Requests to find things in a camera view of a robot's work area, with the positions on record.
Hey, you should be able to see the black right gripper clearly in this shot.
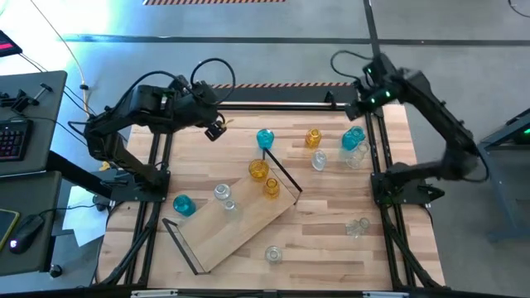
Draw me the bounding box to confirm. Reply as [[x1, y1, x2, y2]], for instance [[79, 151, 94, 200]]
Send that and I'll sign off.
[[345, 80, 405, 122]]

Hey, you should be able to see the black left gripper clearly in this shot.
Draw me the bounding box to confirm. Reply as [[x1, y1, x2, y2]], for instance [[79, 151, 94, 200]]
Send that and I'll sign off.
[[173, 74, 228, 143]]

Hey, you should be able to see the wide teal glass vase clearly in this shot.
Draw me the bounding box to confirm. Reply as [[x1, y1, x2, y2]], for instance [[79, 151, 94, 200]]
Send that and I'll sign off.
[[341, 125, 368, 152]]

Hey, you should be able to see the cylindrical amber glass vase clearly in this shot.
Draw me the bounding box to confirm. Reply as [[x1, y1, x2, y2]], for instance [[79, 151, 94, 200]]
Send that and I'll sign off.
[[305, 127, 323, 150]]

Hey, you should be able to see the large ribbed amber glass jar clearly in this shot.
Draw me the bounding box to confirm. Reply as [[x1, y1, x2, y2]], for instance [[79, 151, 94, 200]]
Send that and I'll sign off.
[[248, 158, 271, 181]]

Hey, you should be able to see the narrow-neck amber glass vase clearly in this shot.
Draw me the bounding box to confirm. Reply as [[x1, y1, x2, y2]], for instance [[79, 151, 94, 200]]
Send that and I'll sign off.
[[263, 177, 281, 199]]

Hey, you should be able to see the small teal glass vase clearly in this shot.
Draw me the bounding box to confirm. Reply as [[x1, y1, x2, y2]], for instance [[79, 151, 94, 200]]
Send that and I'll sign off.
[[172, 194, 198, 218]]

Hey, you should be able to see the ribbed clear glass jar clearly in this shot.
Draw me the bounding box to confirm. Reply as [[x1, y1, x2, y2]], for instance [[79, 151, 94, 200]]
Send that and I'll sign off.
[[263, 245, 284, 266]]

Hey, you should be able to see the rounded teal glass vase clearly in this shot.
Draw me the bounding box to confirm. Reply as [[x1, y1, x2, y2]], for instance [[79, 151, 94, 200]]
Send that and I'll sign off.
[[255, 127, 276, 151]]

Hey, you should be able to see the ribbed clear glass vase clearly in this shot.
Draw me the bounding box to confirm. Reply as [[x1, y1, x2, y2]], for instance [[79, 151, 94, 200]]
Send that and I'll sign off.
[[213, 183, 233, 202]]

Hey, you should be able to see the small clear glass vase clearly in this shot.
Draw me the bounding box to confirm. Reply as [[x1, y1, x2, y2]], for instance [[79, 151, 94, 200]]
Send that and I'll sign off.
[[311, 148, 328, 172]]

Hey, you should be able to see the black hazard-striped floor mat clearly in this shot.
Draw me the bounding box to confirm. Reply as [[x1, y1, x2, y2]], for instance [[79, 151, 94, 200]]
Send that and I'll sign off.
[[142, 0, 287, 7], [210, 81, 360, 104]]

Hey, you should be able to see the labelled clear glass carafe vase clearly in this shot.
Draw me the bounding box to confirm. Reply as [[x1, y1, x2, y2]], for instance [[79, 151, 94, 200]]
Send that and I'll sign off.
[[223, 198, 243, 224]]

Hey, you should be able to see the black diagonal strut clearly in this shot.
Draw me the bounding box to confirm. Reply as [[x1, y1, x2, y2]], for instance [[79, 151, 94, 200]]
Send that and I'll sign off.
[[44, 149, 115, 200]]

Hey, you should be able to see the grey metal side stand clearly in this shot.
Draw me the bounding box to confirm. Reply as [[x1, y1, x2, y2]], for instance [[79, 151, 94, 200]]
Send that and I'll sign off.
[[457, 108, 530, 243]]

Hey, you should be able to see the white paper sheet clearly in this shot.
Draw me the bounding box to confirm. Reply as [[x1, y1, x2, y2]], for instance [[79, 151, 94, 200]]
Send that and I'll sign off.
[[61, 185, 112, 248]]

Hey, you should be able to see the black device with green light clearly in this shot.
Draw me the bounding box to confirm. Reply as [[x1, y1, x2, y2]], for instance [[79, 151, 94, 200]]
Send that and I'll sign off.
[[511, 108, 530, 146]]

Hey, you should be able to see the dark grey desk panel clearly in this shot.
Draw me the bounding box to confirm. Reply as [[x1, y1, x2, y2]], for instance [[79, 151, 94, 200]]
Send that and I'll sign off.
[[0, 70, 69, 178], [0, 171, 63, 277]]

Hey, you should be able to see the black desk clamp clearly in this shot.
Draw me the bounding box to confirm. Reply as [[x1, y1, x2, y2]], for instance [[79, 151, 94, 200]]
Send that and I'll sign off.
[[0, 82, 54, 113]]

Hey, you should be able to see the black backlit keyboard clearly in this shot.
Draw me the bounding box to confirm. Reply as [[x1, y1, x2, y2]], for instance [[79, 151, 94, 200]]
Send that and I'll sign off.
[[0, 118, 34, 163]]

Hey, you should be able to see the black computer mouse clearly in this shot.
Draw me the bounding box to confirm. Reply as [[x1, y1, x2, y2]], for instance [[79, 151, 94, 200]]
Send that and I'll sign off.
[[7, 214, 46, 255]]

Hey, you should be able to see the tablet with red screen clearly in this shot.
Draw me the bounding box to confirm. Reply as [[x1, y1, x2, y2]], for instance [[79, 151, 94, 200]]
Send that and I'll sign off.
[[0, 29, 24, 58]]

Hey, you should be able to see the phone with yellow case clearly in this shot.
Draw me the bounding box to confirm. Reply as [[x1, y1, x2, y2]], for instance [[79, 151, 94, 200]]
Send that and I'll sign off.
[[0, 208, 21, 252]]

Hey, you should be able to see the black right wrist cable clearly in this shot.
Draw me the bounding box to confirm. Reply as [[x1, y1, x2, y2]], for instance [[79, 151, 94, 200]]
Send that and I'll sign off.
[[330, 50, 376, 86]]

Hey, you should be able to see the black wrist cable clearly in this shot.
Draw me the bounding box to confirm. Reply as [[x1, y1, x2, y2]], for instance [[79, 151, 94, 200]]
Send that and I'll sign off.
[[330, 50, 376, 86], [119, 57, 236, 108]]

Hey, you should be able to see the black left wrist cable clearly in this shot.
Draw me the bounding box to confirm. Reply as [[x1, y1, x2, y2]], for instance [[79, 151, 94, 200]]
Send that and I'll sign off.
[[119, 57, 236, 108]]

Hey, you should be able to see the wooden tray with black handles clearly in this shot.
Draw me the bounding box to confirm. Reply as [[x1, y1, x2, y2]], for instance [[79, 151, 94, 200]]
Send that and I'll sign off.
[[161, 147, 304, 276]]

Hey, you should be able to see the black aluminium table frame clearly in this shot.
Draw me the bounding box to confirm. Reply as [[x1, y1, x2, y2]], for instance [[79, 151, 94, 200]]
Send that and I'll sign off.
[[95, 101, 443, 291]]

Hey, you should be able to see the silver bracket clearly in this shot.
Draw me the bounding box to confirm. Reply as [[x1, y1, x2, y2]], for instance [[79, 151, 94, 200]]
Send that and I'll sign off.
[[131, 289, 179, 298], [363, 291, 410, 298]]

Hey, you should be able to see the beige cable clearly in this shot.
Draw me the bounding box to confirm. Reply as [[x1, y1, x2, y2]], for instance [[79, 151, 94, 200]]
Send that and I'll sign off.
[[28, 0, 91, 119]]

